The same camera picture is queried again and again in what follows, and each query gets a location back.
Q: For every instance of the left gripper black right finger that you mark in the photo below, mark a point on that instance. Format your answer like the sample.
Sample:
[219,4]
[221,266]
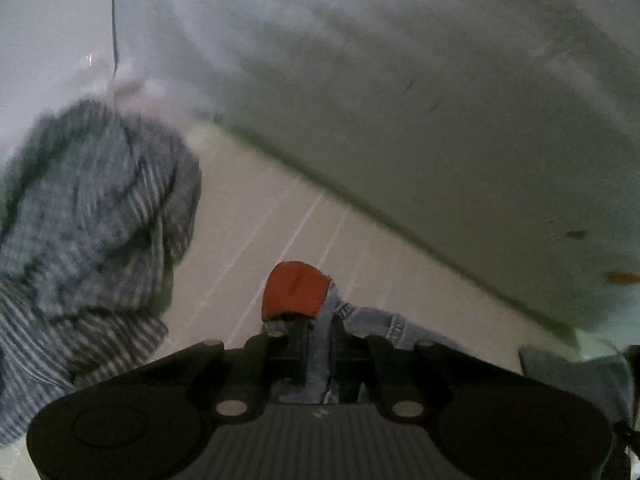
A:
[370,367]

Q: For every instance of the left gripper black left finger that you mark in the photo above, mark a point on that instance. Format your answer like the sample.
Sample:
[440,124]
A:
[293,351]

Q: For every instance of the blue denim jeans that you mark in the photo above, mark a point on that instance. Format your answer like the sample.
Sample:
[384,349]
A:
[607,382]

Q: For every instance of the green grid cutting mat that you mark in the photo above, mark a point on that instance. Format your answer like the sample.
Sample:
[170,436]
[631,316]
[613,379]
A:
[268,239]

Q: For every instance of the blue striped plaid shirt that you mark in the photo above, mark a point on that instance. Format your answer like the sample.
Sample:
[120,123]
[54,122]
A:
[96,207]

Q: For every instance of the pale green fabric storage bag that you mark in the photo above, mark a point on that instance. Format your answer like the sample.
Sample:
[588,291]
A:
[501,134]

